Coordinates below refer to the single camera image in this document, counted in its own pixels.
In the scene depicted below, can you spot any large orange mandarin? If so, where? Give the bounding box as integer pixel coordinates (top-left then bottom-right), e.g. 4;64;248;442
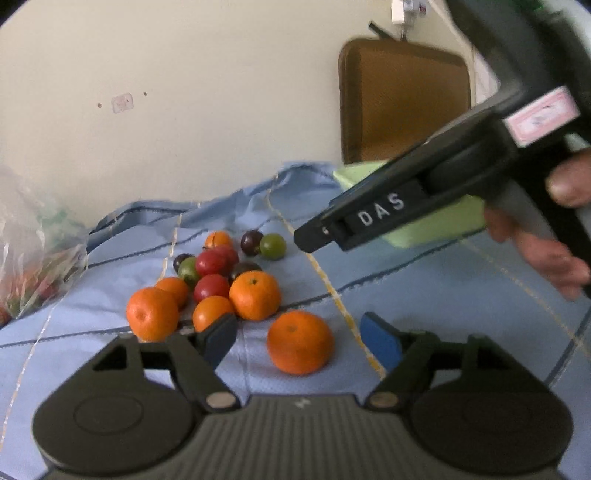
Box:
266;310;335;376

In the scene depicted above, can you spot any person's right hand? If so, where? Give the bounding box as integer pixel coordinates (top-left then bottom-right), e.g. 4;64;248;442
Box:
483;148;591;301

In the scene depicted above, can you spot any small orange mandarin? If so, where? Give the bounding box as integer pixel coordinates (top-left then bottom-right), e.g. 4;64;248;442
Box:
192;296;235;332

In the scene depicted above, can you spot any orange mandarin left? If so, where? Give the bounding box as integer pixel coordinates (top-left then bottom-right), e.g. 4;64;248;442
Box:
126;287;179;342

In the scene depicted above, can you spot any light green plastic basket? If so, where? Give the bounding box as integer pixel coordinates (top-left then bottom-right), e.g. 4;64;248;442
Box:
332;160;485;249

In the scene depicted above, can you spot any red cherry tomato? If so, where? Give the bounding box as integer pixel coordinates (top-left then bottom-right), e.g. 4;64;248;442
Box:
193;274;230;303
195;245;239;277

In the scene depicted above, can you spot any orange mandarin behind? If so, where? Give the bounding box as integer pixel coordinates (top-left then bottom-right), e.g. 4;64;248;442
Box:
154;277;190;310

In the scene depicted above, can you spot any orange mandarin centre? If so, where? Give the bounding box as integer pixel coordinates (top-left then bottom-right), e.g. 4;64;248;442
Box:
229;270;281;322

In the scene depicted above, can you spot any green tomato left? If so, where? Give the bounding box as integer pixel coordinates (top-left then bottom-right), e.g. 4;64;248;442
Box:
177;256;200;287

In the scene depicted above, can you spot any green tomato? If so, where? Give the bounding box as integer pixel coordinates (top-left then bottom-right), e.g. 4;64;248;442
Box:
259;233;287;261
177;256;200;287

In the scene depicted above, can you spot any blue checked tablecloth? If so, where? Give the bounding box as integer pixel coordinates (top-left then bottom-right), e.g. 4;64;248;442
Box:
1;164;590;479

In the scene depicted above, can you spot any dark purple tomato left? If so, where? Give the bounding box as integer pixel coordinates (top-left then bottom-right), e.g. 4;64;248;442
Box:
173;253;192;272

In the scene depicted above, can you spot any dark purple tomato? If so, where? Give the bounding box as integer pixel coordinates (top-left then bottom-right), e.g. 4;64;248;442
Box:
229;261;263;281
173;253;192;272
240;229;263;257

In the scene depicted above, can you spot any red cherry tomato upper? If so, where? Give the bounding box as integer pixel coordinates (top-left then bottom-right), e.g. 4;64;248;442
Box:
195;245;239;277

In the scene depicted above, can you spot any dark purple tomato centre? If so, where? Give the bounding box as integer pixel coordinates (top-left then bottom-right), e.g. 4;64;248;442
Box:
229;261;263;281

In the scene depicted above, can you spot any orange cherry tomato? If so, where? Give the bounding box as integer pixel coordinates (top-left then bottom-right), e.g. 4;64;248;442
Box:
204;231;233;250

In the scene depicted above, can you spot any brown woven chair back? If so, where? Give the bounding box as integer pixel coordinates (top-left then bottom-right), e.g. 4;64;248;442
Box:
339;38;472;164

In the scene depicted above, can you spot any clear plastic bag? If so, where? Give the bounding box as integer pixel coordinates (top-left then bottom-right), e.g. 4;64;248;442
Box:
1;166;89;325

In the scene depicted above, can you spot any white wall socket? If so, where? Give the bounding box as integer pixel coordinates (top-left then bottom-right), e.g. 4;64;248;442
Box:
390;0;429;25

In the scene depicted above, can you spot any pink wall sticker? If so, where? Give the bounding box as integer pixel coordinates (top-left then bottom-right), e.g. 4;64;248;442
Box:
111;93;134;114

